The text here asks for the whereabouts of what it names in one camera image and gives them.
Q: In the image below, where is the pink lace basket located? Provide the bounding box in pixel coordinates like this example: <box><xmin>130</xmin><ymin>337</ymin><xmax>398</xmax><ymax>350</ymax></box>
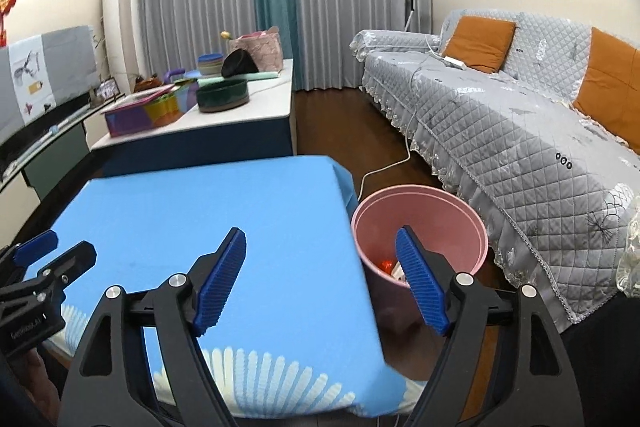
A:
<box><xmin>229</xmin><ymin>26</ymin><xmax>283</xmax><ymax>73</ymax></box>

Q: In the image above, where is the pink plastic bin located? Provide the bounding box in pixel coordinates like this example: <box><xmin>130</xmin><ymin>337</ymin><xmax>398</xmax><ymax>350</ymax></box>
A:
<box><xmin>351</xmin><ymin>187</ymin><xmax>488</xmax><ymax>293</ymax></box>

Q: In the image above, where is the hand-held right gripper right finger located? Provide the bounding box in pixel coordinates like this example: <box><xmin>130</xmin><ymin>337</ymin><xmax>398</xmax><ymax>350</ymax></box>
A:
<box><xmin>395</xmin><ymin>225</ymin><xmax>586</xmax><ymax>427</ymax></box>

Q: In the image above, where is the white and green television cabinet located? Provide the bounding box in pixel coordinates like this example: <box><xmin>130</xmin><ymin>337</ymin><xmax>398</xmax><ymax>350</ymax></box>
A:
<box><xmin>0</xmin><ymin>94</ymin><xmax>126</xmax><ymax>203</ymax></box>

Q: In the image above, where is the white top coffee table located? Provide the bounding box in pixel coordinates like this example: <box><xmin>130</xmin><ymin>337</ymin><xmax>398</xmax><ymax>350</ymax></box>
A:
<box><xmin>90</xmin><ymin>58</ymin><xmax>296</xmax><ymax>178</ymax></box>

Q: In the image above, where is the small orange cushion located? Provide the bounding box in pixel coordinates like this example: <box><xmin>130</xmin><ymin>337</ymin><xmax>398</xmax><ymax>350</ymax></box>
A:
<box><xmin>441</xmin><ymin>16</ymin><xmax>517</xmax><ymax>74</ymax></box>

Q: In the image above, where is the dark green round box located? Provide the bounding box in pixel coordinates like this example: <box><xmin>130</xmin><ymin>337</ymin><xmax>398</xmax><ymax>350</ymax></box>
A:
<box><xmin>195</xmin><ymin>78</ymin><xmax>251</xmax><ymax>114</ymax></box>

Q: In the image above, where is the white and blue stick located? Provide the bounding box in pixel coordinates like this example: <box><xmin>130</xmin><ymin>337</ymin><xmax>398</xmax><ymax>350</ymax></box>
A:
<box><xmin>17</xmin><ymin>112</ymin><xmax>88</xmax><ymax>158</ymax></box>

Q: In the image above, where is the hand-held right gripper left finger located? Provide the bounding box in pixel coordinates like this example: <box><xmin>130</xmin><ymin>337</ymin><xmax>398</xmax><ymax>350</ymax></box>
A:
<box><xmin>59</xmin><ymin>227</ymin><xmax>248</xmax><ymax>427</ymax></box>

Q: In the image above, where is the grey television dust cover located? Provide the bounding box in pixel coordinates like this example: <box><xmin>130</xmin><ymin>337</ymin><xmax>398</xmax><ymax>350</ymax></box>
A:
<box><xmin>0</xmin><ymin>26</ymin><xmax>99</xmax><ymax>138</ymax></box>

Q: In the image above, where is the clear glassy object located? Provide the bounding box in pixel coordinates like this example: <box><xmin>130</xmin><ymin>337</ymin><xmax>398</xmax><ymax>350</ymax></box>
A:
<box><xmin>617</xmin><ymin>207</ymin><xmax>640</xmax><ymax>298</ymax></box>

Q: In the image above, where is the brown glossy ornament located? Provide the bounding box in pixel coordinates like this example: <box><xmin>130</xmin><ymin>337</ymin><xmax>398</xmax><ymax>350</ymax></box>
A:
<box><xmin>134</xmin><ymin>74</ymin><xmax>166</xmax><ymax>94</ymax></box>

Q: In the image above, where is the large orange cushion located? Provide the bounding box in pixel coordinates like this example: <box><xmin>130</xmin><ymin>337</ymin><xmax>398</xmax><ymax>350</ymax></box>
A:
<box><xmin>572</xmin><ymin>26</ymin><xmax>640</xmax><ymax>155</ymax></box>

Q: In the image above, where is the small photo frame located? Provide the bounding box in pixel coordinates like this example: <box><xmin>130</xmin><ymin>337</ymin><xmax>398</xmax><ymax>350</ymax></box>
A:
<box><xmin>95</xmin><ymin>78</ymin><xmax>121</xmax><ymax>100</ymax></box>

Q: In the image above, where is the white standing air conditioner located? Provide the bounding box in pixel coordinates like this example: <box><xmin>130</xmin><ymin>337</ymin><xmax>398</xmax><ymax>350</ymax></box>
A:
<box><xmin>102</xmin><ymin>0</ymin><xmax>151</xmax><ymax>93</ymax></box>

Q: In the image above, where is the blue table mat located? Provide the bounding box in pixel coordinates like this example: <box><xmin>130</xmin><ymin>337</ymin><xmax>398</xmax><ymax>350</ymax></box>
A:
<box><xmin>42</xmin><ymin>154</ymin><xmax>408</xmax><ymax>420</ymax></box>

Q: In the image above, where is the grey quilted sofa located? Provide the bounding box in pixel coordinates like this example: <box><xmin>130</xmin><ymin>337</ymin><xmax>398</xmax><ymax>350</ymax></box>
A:
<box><xmin>349</xmin><ymin>10</ymin><xmax>640</xmax><ymax>333</ymax></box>

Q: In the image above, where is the white power cable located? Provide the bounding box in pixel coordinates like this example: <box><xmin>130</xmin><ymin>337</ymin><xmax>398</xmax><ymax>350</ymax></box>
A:
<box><xmin>357</xmin><ymin>34</ymin><xmax>453</xmax><ymax>198</ymax></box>

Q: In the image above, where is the colourful tin box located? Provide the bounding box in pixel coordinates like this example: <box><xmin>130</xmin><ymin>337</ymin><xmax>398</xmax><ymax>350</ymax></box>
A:
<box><xmin>102</xmin><ymin>84</ymin><xmax>198</xmax><ymax>138</ymax></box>

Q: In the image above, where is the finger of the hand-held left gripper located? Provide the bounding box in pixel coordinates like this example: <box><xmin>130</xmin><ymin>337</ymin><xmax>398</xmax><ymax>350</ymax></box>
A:
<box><xmin>22</xmin><ymin>241</ymin><xmax>97</xmax><ymax>295</ymax></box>
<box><xmin>12</xmin><ymin>229</ymin><xmax>58</xmax><ymax>265</ymax></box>

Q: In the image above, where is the stack of coloured bowls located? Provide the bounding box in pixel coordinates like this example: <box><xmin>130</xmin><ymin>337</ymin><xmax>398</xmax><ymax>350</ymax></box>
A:
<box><xmin>196</xmin><ymin>53</ymin><xmax>224</xmax><ymax>75</ymax></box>

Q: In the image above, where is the mint green folded mat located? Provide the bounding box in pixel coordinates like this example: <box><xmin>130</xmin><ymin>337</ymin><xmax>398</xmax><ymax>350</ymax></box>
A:
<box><xmin>172</xmin><ymin>71</ymin><xmax>283</xmax><ymax>87</ymax></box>

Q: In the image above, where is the person's left hand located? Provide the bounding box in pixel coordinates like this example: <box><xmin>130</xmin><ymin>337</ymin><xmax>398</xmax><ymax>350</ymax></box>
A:
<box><xmin>12</xmin><ymin>347</ymin><xmax>63</xmax><ymax>413</ymax></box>

